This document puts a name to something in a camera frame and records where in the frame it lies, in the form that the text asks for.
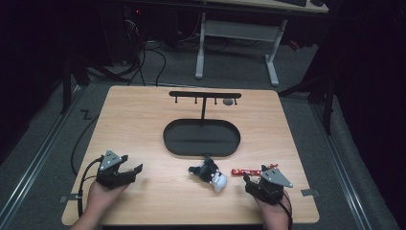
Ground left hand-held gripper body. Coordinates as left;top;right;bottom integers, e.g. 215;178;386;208
95;149;139;190

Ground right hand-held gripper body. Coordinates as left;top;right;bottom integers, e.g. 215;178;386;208
247;168;294;205

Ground red strap keychain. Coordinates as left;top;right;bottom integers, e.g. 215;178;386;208
231;163;280;177

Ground black hook rack with tray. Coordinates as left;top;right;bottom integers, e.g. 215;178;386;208
162;90;242;158

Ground person's left hand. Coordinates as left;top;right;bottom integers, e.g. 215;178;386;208
85;180;129;219

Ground person's right hand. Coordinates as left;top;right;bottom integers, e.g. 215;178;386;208
254;190;292;225

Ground black metal stand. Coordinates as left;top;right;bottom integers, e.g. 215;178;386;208
59;52;130;115
277;71;338;136

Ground black computer tower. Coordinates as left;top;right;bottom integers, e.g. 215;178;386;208
103;3;146;66

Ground white-legged wooden desk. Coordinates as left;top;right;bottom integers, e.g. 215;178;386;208
194;0;329;87

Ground black keyboard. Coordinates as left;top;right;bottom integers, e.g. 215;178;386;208
275;0;308;8

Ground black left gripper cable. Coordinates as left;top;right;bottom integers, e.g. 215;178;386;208
77;155;105;219

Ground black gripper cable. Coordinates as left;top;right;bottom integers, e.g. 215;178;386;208
278;191;295;230
77;155;105;219

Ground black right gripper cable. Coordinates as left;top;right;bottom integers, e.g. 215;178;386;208
278;191;295;230

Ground black zigzag floor cable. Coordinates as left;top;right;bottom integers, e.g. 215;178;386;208
70;109;101;177

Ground aluminium floor rail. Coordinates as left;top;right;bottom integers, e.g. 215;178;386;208
310;103;372;230
0;85;82;224

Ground black floor cables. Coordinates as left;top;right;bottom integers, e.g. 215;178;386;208
125;39;168;87

